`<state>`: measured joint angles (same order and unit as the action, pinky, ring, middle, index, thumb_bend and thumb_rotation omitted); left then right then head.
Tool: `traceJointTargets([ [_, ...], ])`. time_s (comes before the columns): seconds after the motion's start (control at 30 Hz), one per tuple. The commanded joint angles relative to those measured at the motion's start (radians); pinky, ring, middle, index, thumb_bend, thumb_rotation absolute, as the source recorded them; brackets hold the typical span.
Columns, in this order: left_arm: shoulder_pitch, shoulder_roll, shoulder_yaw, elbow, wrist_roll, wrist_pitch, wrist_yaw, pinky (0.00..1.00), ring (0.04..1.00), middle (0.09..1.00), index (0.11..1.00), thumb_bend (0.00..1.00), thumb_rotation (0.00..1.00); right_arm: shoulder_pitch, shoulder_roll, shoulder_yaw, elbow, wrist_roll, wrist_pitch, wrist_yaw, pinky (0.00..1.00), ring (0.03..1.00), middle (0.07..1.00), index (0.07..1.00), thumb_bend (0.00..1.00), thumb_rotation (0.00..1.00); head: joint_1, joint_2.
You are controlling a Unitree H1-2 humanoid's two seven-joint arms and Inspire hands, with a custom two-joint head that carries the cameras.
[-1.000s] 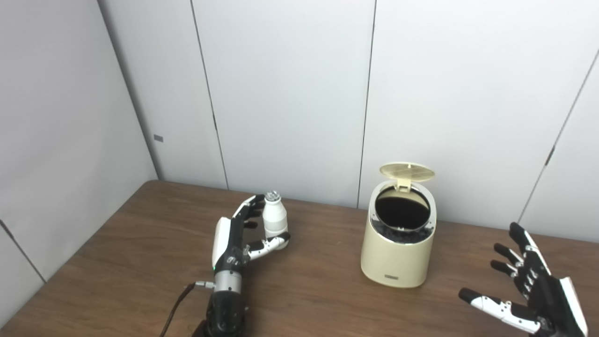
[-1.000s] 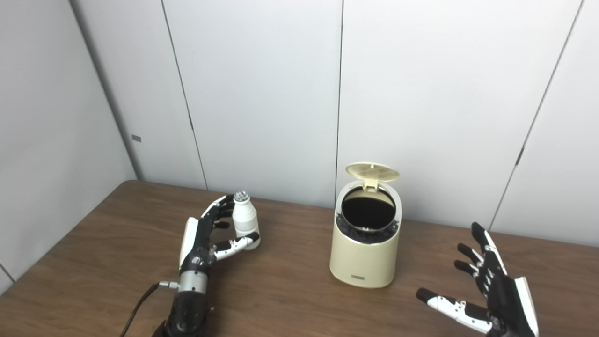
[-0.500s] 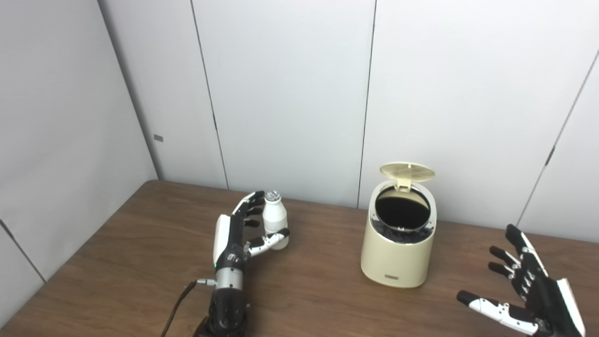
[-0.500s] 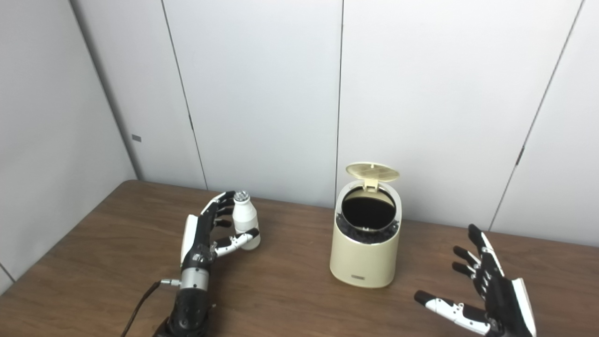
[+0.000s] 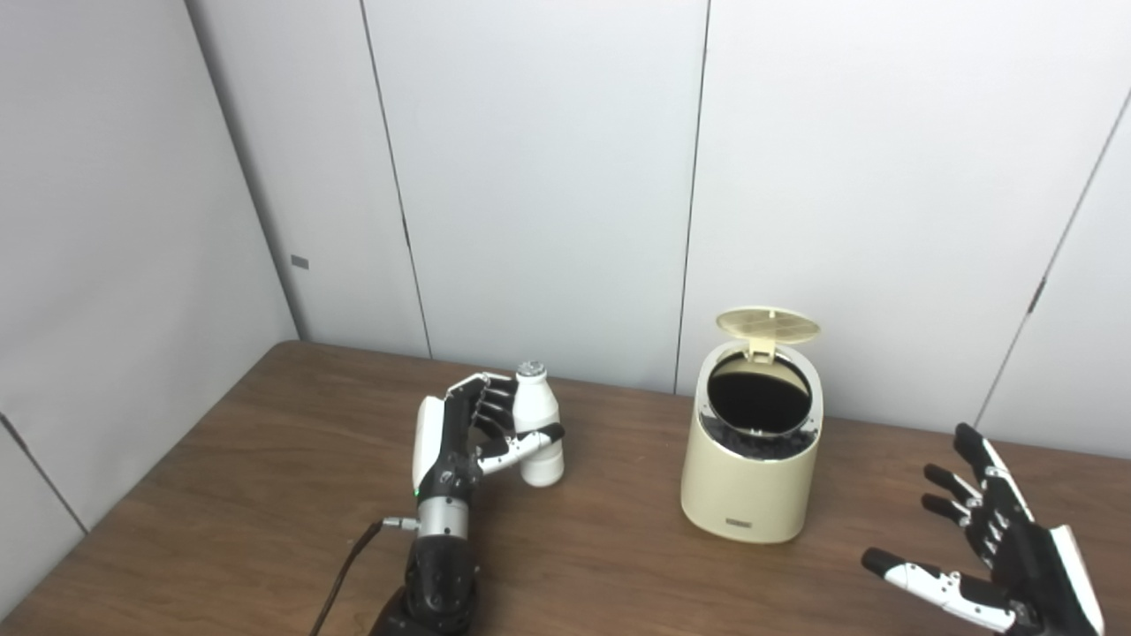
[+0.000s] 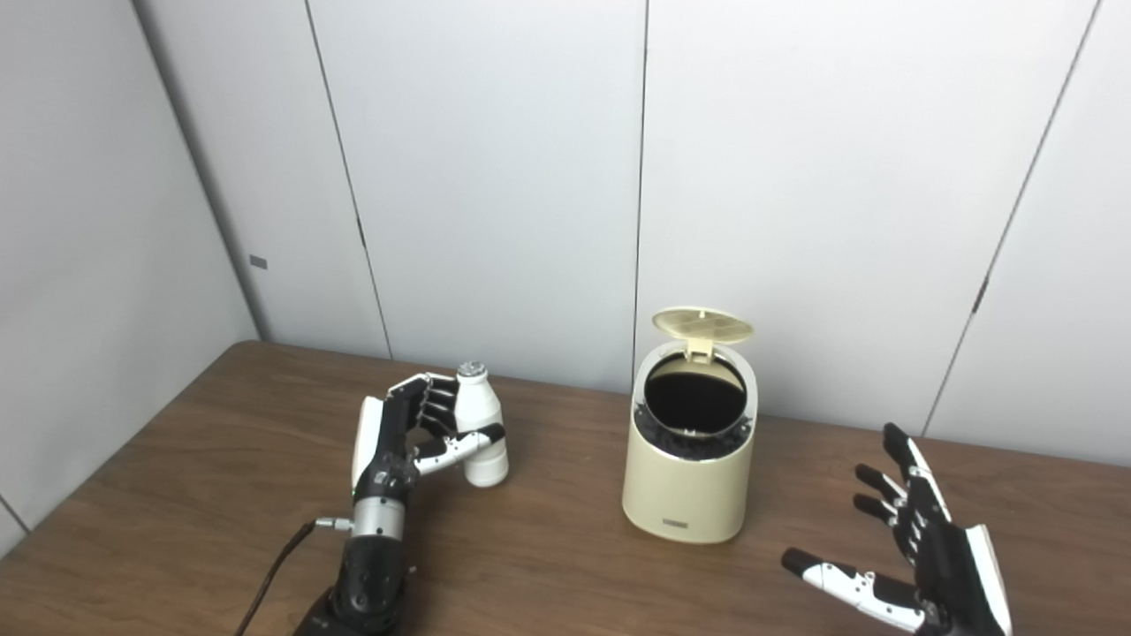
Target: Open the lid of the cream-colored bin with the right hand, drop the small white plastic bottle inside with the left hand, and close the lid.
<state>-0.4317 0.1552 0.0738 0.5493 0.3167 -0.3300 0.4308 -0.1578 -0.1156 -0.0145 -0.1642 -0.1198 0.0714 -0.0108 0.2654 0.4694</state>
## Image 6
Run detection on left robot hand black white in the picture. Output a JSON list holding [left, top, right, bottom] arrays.
[[351, 371, 506, 509]]

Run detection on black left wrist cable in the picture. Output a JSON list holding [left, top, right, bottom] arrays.
[[234, 517, 354, 636]]

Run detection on cream-colored lidded bin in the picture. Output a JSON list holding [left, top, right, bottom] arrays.
[[621, 307, 759, 544]]

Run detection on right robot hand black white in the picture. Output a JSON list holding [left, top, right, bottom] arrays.
[[781, 422, 1013, 636]]

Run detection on small white plastic bottle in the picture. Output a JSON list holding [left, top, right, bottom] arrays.
[[455, 361, 510, 488]]

